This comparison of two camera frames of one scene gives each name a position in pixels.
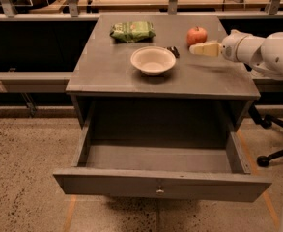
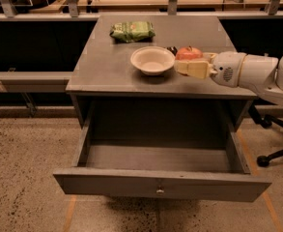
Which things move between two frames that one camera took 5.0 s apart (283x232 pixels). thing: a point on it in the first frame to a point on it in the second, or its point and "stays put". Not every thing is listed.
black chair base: (267, 121) stays put
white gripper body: (230, 47) to (227, 68)
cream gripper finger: (206, 48) to (196, 68)
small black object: (174, 51) stays put
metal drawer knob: (159, 192) stays put
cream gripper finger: (214, 42) to (209, 56)
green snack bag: (127, 32) stays put
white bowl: (153, 61) stays put
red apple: (195, 36) to (188, 53)
